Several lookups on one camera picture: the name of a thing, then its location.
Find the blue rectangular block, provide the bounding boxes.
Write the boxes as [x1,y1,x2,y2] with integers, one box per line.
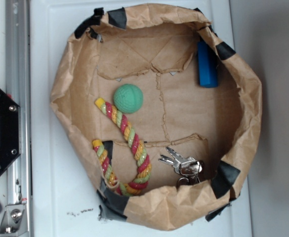
[198,41,218,88]

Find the aluminium extrusion rail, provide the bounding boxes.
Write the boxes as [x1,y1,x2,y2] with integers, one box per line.
[5,0,34,237]

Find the multicolour twisted rope toy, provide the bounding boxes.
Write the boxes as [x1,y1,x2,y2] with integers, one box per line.
[91,98,152,197]

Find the green ball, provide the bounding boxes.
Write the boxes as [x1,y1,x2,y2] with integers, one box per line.
[114,84,143,114]

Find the silver keys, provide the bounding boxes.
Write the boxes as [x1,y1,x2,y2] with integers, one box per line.
[159,147,204,188]

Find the metal corner bracket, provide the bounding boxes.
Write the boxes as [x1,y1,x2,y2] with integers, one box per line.
[0,204,28,237]

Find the brown paper bag bin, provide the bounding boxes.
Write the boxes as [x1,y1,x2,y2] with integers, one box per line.
[50,3,262,231]

